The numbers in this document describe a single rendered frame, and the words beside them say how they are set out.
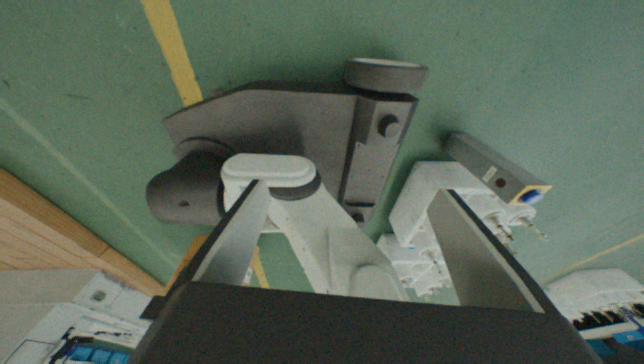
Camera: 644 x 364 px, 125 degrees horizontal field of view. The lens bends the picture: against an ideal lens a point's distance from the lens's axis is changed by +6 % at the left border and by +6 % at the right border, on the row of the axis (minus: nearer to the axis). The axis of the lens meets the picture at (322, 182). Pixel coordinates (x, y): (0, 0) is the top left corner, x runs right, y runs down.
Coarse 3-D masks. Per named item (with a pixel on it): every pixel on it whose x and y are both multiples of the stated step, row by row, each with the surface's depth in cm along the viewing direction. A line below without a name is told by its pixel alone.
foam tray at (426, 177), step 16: (416, 176) 73; (432, 176) 65; (448, 176) 66; (464, 176) 66; (400, 192) 85; (416, 192) 73; (432, 192) 63; (464, 192) 62; (480, 192) 62; (400, 208) 85; (416, 208) 73; (400, 224) 85; (416, 224) 73; (400, 240) 85
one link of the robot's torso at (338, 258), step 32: (288, 192) 36; (320, 192) 39; (288, 224) 35; (320, 224) 32; (352, 224) 33; (320, 256) 28; (352, 256) 25; (384, 256) 25; (320, 288) 28; (352, 288) 20; (384, 288) 20
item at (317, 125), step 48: (240, 96) 40; (288, 96) 40; (336, 96) 41; (384, 96) 41; (192, 144) 45; (240, 144) 48; (288, 144) 48; (336, 144) 49; (384, 144) 45; (192, 192) 37; (336, 192) 61
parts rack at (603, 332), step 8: (632, 312) 258; (632, 320) 255; (640, 320) 249; (600, 328) 283; (608, 328) 275; (616, 328) 268; (624, 328) 261; (632, 328) 255; (640, 328) 249; (584, 336) 299; (592, 336) 291; (600, 336) 294; (608, 336) 298
